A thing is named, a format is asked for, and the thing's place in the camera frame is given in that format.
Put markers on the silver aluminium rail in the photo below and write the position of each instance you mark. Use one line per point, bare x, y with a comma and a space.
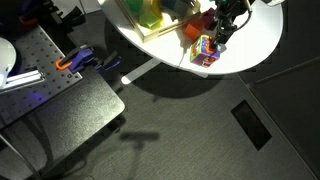
23, 78

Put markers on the white table base leg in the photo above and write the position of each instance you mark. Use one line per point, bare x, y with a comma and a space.
140, 70

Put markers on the light green block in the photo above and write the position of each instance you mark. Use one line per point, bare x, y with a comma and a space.
149, 20

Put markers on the wooden tray box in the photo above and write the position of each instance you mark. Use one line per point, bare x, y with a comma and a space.
163, 30

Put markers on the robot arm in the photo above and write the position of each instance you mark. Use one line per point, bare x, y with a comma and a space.
275, 2

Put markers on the dark rectangular floor hatch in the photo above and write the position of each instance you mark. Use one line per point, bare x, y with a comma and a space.
251, 125

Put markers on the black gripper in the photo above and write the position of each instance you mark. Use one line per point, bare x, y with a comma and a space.
226, 28

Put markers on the yellow block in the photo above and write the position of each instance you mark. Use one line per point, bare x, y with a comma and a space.
156, 9

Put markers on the perforated metal breadboard plate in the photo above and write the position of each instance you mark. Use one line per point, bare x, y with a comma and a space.
40, 50

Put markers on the dark green block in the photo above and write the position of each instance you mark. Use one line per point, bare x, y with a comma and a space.
135, 5

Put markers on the small blue block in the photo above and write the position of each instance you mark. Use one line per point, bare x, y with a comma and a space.
170, 3

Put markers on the orange block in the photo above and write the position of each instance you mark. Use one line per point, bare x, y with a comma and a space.
192, 30

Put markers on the multicoloured plush cube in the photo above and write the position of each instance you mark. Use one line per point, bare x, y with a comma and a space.
200, 50

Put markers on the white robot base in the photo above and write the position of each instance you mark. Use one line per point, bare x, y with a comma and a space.
6, 60

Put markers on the black speckled platform plate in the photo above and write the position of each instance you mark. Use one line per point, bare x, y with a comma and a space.
76, 110

